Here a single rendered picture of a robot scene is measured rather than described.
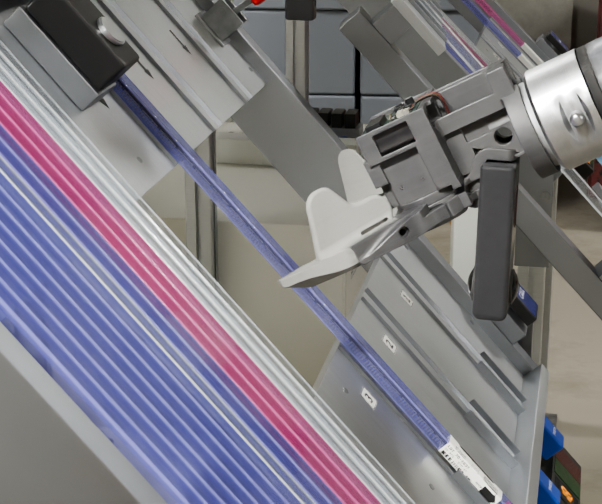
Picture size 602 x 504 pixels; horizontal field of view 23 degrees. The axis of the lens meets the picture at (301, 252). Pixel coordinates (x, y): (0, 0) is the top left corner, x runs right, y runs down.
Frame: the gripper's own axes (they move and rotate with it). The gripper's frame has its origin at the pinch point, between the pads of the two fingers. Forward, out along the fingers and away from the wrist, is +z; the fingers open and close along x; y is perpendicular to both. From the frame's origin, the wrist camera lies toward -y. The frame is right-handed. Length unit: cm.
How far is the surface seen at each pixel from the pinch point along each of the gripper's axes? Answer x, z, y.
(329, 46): -314, 66, -9
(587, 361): -215, 22, -93
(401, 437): 3.5, -1.6, -14.3
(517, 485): -5.7, -5.4, -24.9
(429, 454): 1.6, -2.3, -17.0
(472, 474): 0.7, -4.3, -20.1
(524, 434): -15.3, -5.4, -24.9
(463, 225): -54, -1, -15
